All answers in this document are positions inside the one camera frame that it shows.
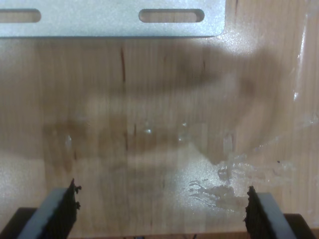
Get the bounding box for grey slotted metal plate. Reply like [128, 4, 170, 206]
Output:
[0, 0, 226, 39]

